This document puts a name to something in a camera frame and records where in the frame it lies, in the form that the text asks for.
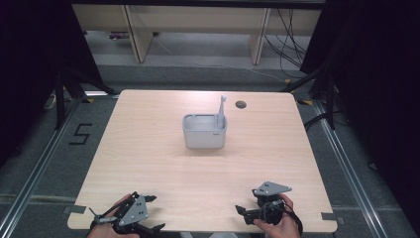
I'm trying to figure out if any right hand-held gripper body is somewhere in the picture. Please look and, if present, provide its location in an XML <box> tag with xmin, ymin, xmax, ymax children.
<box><xmin>252</xmin><ymin>180</ymin><xmax>293</xmax><ymax>226</ymax></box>

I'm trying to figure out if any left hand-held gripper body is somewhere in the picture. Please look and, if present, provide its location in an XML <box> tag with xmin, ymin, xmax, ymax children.
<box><xmin>87</xmin><ymin>190</ymin><xmax>157</xmax><ymax>236</ymax></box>

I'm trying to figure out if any white plastic holder box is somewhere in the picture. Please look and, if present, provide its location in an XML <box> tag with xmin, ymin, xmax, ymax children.
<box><xmin>181</xmin><ymin>113</ymin><xmax>228</xmax><ymax>150</ymax></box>

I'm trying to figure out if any white electric toothbrush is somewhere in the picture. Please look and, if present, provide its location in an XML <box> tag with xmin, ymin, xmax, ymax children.
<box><xmin>216</xmin><ymin>94</ymin><xmax>228</xmax><ymax>130</ymax></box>

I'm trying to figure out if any person's right hand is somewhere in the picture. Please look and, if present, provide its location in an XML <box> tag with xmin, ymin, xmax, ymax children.
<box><xmin>253</xmin><ymin>192</ymin><xmax>302</xmax><ymax>238</ymax></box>

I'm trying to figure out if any person's left hand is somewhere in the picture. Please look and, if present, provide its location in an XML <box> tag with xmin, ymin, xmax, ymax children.
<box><xmin>87</xmin><ymin>192</ymin><xmax>141</xmax><ymax>238</ymax></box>

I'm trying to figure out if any black metal stand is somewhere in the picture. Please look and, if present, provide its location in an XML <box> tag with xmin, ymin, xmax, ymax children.
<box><xmin>53</xmin><ymin>65</ymin><xmax>120</xmax><ymax>131</ymax></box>
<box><xmin>280</xmin><ymin>62</ymin><xmax>339</xmax><ymax>131</ymax></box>

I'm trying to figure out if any black curtain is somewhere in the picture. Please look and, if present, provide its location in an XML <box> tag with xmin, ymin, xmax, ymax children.
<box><xmin>0</xmin><ymin>0</ymin><xmax>104</xmax><ymax>168</ymax></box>
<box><xmin>299</xmin><ymin>0</ymin><xmax>420</xmax><ymax>229</ymax></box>

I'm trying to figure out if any beige wooden furniture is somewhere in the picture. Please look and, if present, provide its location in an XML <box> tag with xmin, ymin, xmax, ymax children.
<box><xmin>71</xmin><ymin>3</ymin><xmax>323</xmax><ymax>65</ymax></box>

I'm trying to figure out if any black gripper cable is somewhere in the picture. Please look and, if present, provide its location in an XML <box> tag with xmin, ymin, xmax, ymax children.
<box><xmin>283</xmin><ymin>201</ymin><xmax>304</xmax><ymax>237</ymax></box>

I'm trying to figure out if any metal floor rail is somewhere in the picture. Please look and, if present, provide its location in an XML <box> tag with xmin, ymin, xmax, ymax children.
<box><xmin>312</xmin><ymin>99</ymin><xmax>390</xmax><ymax>238</ymax></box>
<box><xmin>0</xmin><ymin>98</ymin><xmax>83</xmax><ymax>238</ymax></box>

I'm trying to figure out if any thick black floor cable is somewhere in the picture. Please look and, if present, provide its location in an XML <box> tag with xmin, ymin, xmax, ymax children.
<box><xmin>303</xmin><ymin>111</ymin><xmax>332</xmax><ymax>132</ymax></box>

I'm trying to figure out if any bundle of black cables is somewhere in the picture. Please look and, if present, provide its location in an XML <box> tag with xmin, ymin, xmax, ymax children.
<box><xmin>263</xmin><ymin>8</ymin><xmax>309</xmax><ymax>79</ymax></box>

